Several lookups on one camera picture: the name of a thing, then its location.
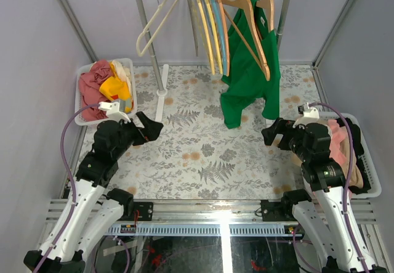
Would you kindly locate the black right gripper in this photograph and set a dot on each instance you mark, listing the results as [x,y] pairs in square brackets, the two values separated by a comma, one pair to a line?
[281,126]

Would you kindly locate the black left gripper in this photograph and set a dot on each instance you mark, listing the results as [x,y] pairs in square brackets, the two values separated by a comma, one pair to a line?
[150,132]

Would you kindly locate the salmon pink t shirt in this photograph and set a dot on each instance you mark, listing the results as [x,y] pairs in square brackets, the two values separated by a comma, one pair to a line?
[338,135]

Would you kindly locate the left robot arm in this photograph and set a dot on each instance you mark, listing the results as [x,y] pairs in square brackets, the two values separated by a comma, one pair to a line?
[92,209]

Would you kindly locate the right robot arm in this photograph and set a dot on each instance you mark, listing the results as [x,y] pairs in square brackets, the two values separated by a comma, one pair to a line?
[336,238]

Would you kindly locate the green t shirt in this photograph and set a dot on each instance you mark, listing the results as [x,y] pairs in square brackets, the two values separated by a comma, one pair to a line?
[246,81]

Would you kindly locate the yellow hanger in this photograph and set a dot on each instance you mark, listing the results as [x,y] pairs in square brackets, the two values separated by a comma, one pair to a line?
[215,36]
[199,15]

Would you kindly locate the cream plastic hanger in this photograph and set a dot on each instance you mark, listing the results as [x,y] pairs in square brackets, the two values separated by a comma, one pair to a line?
[158,19]

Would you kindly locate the right wooden hanger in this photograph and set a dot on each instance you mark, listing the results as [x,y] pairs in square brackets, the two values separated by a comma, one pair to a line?
[269,9]

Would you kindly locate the grey plastic hanger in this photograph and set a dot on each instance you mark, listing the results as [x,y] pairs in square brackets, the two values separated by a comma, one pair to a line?
[193,26]

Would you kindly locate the wooden hanger with green shirt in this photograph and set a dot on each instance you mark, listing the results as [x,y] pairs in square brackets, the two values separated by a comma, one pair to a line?
[247,8]

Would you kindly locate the blue plastic hanger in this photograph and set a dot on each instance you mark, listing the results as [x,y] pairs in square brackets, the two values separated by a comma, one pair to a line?
[221,38]

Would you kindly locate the floral table cloth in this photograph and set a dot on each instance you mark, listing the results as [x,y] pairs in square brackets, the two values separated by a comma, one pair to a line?
[197,157]

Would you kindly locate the yellow garment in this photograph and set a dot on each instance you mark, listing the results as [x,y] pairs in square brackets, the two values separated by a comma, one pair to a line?
[114,88]

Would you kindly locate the cream garment in left basket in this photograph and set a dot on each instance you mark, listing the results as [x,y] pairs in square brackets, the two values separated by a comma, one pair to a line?
[122,72]

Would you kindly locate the dusty rose garment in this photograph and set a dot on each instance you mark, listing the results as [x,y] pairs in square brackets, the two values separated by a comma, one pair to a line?
[89,83]

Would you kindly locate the black garment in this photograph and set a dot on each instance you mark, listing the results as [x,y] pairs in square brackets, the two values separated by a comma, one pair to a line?
[356,180]

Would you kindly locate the white right laundry basket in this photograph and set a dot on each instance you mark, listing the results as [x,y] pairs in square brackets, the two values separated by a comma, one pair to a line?
[372,187]

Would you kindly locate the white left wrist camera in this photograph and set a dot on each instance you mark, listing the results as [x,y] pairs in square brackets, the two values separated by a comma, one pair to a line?
[115,110]

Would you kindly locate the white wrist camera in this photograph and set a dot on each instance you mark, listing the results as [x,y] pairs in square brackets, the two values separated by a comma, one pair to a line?
[115,110]
[308,114]

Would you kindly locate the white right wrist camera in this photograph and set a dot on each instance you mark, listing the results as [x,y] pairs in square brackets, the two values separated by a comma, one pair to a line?
[308,114]

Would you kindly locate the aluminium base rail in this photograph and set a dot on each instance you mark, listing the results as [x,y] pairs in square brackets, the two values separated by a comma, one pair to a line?
[212,211]

